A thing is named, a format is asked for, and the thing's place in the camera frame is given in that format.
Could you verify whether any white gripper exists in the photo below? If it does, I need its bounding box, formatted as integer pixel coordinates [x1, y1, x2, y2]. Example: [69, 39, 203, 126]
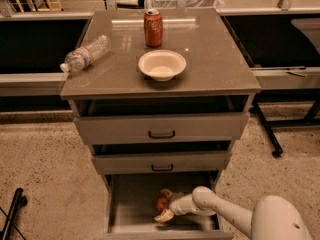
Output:
[154, 189, 199, 223]

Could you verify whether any red apple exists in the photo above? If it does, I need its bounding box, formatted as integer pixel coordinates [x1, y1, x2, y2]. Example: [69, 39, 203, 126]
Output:
[156, 196, 169, 212]

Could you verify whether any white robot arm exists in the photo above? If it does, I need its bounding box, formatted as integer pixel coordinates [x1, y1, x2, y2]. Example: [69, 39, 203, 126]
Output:
[155, 186, 313, 240]

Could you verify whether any grey bottom drawer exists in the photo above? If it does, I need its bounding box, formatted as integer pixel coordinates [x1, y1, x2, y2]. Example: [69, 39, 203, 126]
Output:
[94, 172, 233, 240]

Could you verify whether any grey drawer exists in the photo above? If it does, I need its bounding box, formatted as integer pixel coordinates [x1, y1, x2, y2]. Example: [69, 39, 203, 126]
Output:
[94, 172, 233, 240]
[92, 151, 232, 175]
[74, 112, 249, 145]

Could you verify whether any grey middle drawer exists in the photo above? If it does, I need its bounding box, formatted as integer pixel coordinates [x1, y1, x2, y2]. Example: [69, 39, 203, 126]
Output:
[92, 151, 232, 175]

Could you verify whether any grey top drawer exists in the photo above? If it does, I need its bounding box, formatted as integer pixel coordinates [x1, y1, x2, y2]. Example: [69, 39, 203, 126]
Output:
[74, 112, 249, 145]

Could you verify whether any grey drawer cabinet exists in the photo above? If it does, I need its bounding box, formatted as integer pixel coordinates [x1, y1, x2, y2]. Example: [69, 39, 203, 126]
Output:
[60, 8, 262, 240]

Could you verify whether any white paper bowl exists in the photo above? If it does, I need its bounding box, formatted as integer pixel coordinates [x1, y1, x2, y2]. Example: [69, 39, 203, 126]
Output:
[138, 50, 186, 81]

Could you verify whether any black stand left corner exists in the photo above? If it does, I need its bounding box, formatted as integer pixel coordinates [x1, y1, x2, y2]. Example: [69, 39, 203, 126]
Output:
[0, 188, 28, 240]

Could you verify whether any clear plastic water bottle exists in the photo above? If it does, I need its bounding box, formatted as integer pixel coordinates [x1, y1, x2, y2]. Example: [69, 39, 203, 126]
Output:
[60, 35, 111, 73]

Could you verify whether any red cola can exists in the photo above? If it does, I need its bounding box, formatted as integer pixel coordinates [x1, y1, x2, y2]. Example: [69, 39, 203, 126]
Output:
[144, 9, 163, 47]

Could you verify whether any black table leg frame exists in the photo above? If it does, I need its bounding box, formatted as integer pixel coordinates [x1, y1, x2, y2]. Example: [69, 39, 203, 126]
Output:
[252, 99, 320, 158]

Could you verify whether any white wire basket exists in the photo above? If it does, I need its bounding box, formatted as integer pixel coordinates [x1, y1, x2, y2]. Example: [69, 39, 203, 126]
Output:
[146, 0, 224, 9]

